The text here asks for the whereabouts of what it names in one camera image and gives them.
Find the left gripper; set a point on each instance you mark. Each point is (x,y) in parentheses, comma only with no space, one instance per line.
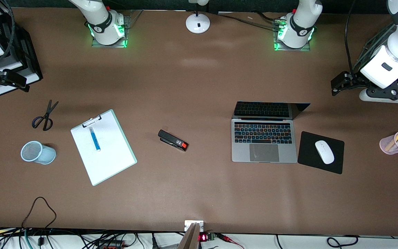
(353,80)

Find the silver laptop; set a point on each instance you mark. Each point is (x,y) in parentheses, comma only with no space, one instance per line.
(263,145)

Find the blue marker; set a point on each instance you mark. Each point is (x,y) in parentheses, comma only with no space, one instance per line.
(95,139)

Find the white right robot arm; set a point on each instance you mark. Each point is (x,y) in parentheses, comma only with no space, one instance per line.
(102,24)

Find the black stacked document tray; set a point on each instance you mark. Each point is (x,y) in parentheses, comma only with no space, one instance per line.
(29,58)

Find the white computer mouse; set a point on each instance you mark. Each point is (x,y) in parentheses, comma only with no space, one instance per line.
(324,152)

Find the blue mesh pen cup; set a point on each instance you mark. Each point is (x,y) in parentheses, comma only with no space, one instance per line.
(38,153)

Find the black mouse pad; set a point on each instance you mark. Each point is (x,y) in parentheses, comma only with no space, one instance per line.
(308,152)

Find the yellow pencil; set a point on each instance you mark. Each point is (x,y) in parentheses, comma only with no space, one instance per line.
(394,141)

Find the mint green clipboard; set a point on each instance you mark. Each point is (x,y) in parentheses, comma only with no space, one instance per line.
(130,152)

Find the white round lamp base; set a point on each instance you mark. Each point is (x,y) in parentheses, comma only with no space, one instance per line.
(198,23)

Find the black stapler with red tip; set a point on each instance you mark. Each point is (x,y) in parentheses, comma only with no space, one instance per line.
(171,139)

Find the orange connector strip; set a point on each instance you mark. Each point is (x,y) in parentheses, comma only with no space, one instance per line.
(112,245)

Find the red digit display board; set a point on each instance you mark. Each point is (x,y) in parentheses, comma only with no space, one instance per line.
(204,237)

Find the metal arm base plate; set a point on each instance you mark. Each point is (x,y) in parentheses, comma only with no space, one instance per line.
(116,45)
(288,49)

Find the wooden camera mount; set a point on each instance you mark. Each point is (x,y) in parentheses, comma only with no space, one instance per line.
(190,237)

